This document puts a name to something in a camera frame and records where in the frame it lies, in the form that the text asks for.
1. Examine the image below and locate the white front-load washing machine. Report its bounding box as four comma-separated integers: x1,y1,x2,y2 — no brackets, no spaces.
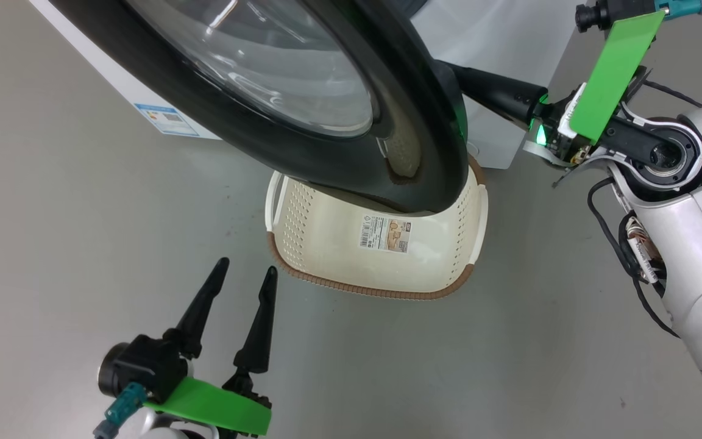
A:
28,0,577,170

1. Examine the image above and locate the cream perforated laundry basket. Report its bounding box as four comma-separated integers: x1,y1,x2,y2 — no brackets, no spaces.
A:
264,155,489,301

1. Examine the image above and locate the black round glass washer door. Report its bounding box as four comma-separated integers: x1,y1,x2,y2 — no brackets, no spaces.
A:
46,0,469,214

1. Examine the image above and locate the blue energy label sticker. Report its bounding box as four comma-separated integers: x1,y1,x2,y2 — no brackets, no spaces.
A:
133,102,200,137

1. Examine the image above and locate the basket paper label sticker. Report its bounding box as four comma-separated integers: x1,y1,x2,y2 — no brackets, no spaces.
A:
359,213,413,254

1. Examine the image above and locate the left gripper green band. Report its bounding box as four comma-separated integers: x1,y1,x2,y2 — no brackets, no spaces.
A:
144,257,279,439

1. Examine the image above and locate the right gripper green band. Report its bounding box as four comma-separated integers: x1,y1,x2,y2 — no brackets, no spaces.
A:
436,11,666,165

